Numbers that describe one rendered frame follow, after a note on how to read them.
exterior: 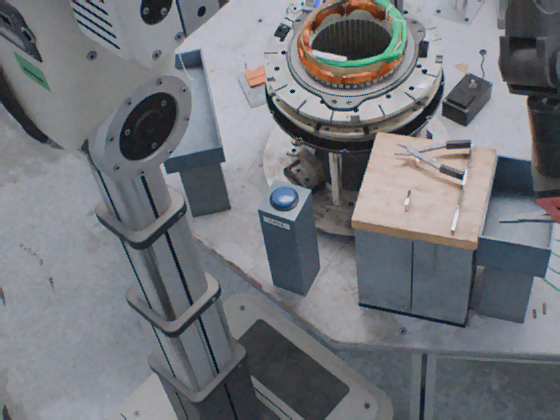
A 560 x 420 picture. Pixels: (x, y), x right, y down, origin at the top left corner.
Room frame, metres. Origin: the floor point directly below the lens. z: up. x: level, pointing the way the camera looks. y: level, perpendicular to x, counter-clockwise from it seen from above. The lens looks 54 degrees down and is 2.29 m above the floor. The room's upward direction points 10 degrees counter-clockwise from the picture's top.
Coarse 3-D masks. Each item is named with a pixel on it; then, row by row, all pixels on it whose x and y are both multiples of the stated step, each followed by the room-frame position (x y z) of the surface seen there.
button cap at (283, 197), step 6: (276, 192) 0.93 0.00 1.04; (282, 192) 0.93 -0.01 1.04; (288, 192) 0.93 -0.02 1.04; (276, 198) 0.92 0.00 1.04; (282, 198) 0.92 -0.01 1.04; (288, 198) 0.92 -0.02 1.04; (294, 198) 0.92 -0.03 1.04; (276, 204) 0.91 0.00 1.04; (282, 204) 0.91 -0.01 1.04; (288, 204) 0.91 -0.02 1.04
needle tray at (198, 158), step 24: (192, 72) 1.27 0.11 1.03; (192, 96) 1.21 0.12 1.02; (192, 120) 1.15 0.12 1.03; (216, 120) 1.10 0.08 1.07; (192, 144) 1.09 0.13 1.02; (216, 144) 1.08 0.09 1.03; (168, 168) 1.03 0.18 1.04; (192, 168) 1.04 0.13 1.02; (216, 168) 1.11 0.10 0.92; (192, 192) 1.11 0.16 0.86; (216, 192) 1.11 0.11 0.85; (192, 216) 1.11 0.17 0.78
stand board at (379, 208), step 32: (384, 160) 0.95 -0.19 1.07; (416, 160) 0.93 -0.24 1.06; (448, 160) 0.92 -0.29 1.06; (480, 160) 0.91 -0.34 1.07; (384, 192) 0.88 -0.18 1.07; (416, 192) 0.87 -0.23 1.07; (448, 192) 0.86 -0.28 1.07; (480, 192) 0.85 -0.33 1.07; (352, 224) 0.84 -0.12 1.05; (384, 224) 0.82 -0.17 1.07; (416, 224) 0.81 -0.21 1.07; (448, 224) 0.80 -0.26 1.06; (480, 224) 0.79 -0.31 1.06
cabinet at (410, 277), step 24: (360, 240) 0.84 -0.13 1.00; (384, 240) 0.82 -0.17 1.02; (408, 240) 0.80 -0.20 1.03; (360, 264) 0.84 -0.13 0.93; (384, 264) 0.82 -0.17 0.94; (408, 264) 0.80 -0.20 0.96; (432, 264) 0.79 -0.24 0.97; (456, 264) 0.77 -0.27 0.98; (360, 288) 0.84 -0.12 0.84; (384, 288) 0.82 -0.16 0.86; (408, 288) 0.80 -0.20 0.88; (432, 288) 0.79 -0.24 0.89; (456, 288) 0.77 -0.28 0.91; (408, 312) 0.80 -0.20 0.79; (432, 312) 0.79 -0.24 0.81; (456, 312) 0.77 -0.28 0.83
